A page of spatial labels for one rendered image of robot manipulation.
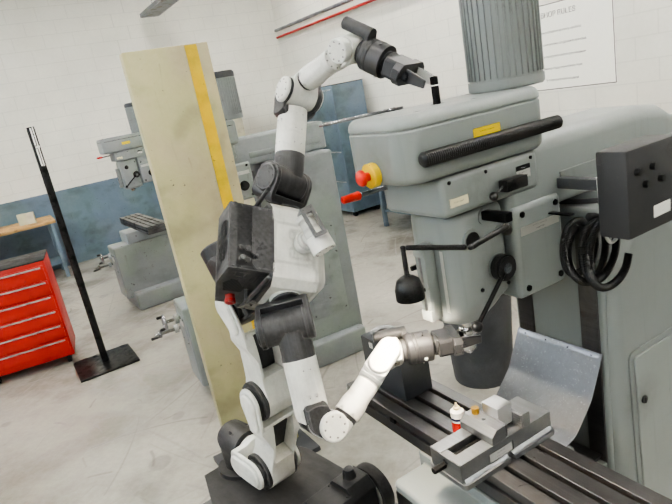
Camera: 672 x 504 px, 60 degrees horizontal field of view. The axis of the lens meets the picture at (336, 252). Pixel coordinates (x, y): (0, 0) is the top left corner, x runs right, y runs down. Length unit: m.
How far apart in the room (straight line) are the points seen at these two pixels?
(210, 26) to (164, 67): 8.00
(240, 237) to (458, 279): 0.58
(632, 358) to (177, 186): 2.12
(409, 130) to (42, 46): 9.25
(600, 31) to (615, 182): 4.88
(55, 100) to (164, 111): 7.31
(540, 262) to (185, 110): 1.95
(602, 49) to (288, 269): 5.11
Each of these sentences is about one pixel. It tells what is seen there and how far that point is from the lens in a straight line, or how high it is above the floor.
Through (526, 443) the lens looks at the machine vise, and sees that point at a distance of 1.77.
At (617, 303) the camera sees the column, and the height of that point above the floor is 1.24.
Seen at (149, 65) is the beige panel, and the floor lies 2.23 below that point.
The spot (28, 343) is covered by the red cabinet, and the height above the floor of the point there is 0.31.
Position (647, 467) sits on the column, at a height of 0.66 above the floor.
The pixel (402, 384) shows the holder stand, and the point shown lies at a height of 0.99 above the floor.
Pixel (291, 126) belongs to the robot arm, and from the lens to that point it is 1.75.
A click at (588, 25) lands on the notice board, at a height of 2.08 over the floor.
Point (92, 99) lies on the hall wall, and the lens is 10.31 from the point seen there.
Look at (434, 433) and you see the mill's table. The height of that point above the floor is 0.92.
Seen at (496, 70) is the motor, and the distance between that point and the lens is 1.60.
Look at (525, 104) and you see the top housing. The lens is 1.55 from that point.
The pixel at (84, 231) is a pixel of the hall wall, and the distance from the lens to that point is 10.30.
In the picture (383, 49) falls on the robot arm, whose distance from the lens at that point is 1.56.
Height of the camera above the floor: 1.98
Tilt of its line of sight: 16 degrees down
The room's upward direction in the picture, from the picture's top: 11 degrees counter-clockwise
